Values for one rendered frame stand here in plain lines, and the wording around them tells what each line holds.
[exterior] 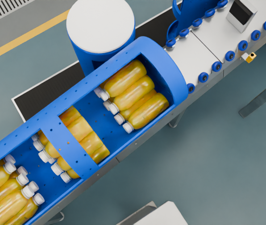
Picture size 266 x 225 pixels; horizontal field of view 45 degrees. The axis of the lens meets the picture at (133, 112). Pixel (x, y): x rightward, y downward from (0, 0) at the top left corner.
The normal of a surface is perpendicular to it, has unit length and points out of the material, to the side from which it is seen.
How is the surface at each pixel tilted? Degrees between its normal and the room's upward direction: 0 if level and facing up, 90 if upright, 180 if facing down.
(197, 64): 0
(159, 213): 0
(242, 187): 0
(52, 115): 27
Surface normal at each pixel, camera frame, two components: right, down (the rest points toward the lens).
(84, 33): -0.01, -0.25
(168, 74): 0.26, 0.09
